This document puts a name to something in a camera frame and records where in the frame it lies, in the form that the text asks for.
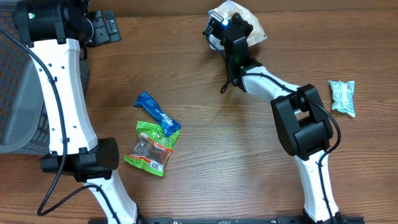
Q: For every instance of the grey plastic mesh basket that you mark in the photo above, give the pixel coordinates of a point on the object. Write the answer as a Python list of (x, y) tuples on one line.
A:
[(24, 122)]

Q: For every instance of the blue snack bar wrapper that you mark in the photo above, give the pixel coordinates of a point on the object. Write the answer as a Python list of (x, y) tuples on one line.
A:
[(168, 125)]

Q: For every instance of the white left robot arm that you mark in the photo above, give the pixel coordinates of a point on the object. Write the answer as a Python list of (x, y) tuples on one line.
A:
[(56, 35)]

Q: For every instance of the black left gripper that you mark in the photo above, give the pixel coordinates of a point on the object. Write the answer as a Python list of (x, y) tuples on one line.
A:
[(108, 31)]

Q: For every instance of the white barcode scanner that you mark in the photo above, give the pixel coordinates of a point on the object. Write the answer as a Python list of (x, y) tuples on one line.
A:
[(214, 42)]

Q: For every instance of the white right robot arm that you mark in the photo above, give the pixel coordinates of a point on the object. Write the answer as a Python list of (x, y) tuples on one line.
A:
[(303, 125)]

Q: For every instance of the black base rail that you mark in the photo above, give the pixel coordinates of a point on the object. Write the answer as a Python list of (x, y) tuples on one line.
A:
[(339, 219)]

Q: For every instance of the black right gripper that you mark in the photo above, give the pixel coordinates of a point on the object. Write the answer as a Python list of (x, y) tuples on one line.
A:
[(244, 25)]

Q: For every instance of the mint green snack packet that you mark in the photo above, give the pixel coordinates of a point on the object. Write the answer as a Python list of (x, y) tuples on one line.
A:
[(342, 96)]

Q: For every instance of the beige foil snack pouch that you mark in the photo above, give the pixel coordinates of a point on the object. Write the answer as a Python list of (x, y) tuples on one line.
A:
[(225, 12)]

